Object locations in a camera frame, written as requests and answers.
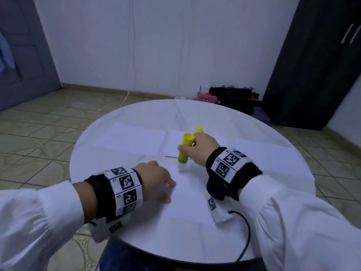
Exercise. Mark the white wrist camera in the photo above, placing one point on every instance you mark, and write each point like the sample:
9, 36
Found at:
108, 227
219, 209

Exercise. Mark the person's left forearm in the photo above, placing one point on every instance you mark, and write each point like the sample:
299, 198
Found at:
36, 228

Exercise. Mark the black wardrobe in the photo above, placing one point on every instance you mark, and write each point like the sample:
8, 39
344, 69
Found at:
316, 59

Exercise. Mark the white paper stack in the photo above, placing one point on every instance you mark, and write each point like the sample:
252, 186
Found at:
129, 138
276, 155

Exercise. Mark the black bag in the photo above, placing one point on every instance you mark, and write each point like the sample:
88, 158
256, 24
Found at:
234, 98

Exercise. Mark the person's right hand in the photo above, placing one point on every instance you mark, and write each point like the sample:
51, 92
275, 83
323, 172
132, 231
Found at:
203, 146

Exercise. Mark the person's legs in blue jeans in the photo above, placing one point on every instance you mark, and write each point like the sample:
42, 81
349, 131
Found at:
169, 259

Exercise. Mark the person's right forearm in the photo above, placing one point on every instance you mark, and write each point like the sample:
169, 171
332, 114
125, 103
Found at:
299, 228

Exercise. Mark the yellow glue stick cap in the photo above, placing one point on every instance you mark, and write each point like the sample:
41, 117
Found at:
199, 129

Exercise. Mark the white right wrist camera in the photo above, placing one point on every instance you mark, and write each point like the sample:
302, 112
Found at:
219, 209

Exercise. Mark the black right wristband with markers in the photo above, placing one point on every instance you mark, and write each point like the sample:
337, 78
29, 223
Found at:
231, 171

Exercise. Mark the yellow glue stick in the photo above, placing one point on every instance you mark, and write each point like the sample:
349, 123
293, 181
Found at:
186, 145

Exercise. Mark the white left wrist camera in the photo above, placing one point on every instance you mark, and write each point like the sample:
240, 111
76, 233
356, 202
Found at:
108, 227

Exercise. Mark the blue suitcase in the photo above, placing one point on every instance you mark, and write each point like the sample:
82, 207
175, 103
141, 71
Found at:
260, 114

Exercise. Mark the person's left hand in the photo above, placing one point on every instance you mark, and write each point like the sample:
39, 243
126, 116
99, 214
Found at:
153, 179

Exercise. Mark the blue hanging cloth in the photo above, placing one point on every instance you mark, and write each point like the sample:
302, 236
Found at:
5, 53

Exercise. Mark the single white paper sheet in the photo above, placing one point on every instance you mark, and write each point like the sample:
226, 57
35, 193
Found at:
189, 197
172, 145

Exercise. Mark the black left wristband with markers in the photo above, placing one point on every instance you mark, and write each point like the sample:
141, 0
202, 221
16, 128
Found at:
115, 193

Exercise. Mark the pink box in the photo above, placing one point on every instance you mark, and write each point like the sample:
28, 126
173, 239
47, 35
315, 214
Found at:
207, 98

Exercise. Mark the black wristband with markers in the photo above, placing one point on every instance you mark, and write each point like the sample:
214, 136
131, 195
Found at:
231, 171
115, 193

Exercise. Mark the white item on floor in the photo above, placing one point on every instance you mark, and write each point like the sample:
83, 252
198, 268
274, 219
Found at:
183, 98

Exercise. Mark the grey door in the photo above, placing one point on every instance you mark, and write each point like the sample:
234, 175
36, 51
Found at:
28, 53

